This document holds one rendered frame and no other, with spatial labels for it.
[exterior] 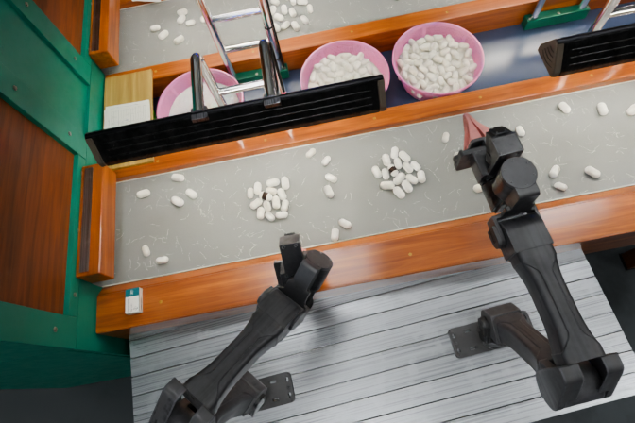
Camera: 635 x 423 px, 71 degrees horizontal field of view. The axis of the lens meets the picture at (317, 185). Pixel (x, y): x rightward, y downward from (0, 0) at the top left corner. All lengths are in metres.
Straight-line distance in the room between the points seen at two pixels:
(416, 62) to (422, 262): 0.62
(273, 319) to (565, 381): 0.47
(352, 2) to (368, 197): 0.70
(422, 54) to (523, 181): 0.75
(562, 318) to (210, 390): 0.56
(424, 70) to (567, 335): 0.87
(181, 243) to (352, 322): 0.50
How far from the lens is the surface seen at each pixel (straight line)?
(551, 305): 0.81
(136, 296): 1.22
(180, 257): 1.25
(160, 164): 1.35
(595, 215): 1.28
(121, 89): 1.53
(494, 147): 0.80
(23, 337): 1.06
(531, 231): 0.83
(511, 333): 1.01
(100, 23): 1.62
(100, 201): 1.26
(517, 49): 1.61
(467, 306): 1.22
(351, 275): 1.11
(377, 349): 1.19
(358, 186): 1.21
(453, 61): 1.44
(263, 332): 0.83
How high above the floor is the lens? 1.85
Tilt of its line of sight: 66 degrees down
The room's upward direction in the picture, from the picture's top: 14 degrees counter-clockwise
